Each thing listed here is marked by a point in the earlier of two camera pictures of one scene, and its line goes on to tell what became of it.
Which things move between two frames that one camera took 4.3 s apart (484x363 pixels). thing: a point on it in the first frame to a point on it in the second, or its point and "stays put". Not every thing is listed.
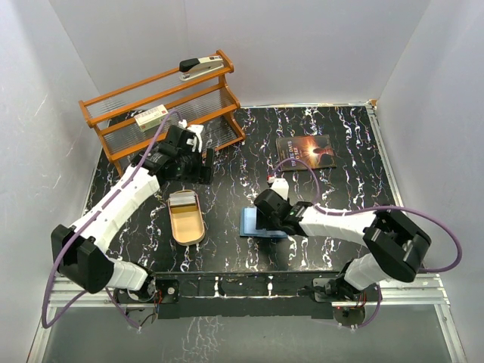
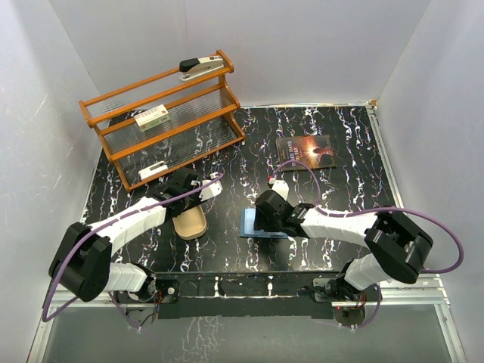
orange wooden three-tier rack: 130,119 stays put
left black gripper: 203,174 to 196,200
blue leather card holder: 248,225 stays put
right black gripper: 264,222 stays put
